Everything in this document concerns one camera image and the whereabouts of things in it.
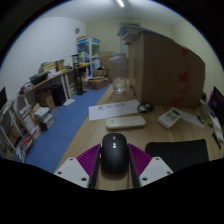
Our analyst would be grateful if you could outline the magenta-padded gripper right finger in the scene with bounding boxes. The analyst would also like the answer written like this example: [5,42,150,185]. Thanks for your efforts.
[128,143,174,189]

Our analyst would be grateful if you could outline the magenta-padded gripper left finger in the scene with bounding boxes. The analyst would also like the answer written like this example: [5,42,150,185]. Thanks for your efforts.
[54,143,102,190]

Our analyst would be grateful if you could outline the black computer mouse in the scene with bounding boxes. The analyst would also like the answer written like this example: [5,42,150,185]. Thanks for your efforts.
[100,132,131,175]

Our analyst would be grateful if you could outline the black mouse pad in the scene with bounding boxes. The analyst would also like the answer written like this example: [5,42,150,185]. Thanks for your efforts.
[145,139,210,173]

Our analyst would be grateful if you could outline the white calculator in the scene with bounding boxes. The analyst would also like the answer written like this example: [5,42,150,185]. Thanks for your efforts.
[157,107,182,130]

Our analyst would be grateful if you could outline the white remote control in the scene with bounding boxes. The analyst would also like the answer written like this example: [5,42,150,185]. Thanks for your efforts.
[105,115,147,131]

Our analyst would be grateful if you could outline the plain white paper sheet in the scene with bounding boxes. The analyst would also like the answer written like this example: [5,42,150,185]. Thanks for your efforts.
[179,109,206,129]

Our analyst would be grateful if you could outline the white printed paper sheet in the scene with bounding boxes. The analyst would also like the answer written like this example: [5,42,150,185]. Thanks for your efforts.
[88,98,141,122]

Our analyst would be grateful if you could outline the open cardboard floor box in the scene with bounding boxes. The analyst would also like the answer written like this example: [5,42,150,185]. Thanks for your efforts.
[87,76,110,91]

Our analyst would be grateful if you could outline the black computer monitor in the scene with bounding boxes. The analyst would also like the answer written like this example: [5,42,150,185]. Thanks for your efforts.
[207,85,224,125]

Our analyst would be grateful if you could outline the black metal stand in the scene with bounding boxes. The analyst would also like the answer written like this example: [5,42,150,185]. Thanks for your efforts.
[71,52,88,96]

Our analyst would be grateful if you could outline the large brown cardboard box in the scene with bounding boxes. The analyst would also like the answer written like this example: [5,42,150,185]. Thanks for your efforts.
[127,31,206,110]

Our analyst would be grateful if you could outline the clear plastic jar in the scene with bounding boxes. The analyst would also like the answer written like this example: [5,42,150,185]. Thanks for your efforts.
[109,52,130,95]

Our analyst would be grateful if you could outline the blue white glass cabinet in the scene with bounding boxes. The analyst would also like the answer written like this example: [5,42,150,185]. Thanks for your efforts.
[76,35,102,80]

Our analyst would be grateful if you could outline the long ceiling light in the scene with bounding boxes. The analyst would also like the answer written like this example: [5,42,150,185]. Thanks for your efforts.
[114,0,126,9]

